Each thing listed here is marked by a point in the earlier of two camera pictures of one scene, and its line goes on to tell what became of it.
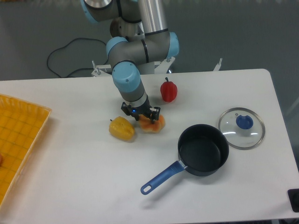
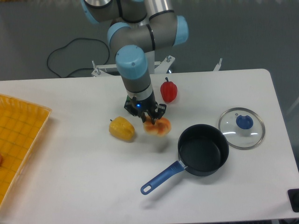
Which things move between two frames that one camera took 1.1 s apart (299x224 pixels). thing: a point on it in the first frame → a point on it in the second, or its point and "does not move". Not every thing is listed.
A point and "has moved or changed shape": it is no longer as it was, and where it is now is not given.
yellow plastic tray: x=22 y=125 does not move
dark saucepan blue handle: x=203 y=149 does not move
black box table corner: x=293 y=194 does not move
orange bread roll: x=146 y=125 has moved or changed shape
